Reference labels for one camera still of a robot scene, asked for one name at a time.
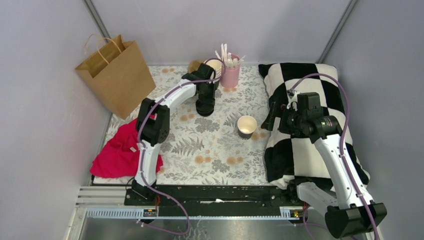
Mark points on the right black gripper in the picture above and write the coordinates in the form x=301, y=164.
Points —
x=280, y=110

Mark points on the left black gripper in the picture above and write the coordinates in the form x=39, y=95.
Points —
x=211, y=97

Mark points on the black paper coffee cup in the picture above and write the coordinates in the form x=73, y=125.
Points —
x=246, y=126

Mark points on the stack of black lids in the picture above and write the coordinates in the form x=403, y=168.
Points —
x=205, y=107

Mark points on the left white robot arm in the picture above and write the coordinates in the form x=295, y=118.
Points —
x=153, y=122

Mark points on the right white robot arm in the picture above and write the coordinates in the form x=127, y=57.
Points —
x=352, y=211

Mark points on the stack of paper cups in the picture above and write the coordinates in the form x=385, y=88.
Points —
x=216, y=65

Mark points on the brown cardboard cup carrier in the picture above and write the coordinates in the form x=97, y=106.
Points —
x=194, y=65

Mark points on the pink straw holder cup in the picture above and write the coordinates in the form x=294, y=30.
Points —
x=230, y=77

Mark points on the wrapped paper straws bundle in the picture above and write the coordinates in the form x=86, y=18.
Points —
x=230, y=60

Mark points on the black white checkered pillow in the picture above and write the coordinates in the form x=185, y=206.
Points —
x=287, y=157

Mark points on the brown paper bag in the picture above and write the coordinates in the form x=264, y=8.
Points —
x=118, y=75

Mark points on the red cloth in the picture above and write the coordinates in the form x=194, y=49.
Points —
x=120, y=155

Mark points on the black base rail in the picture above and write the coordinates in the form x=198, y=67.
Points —
x=216, y=201

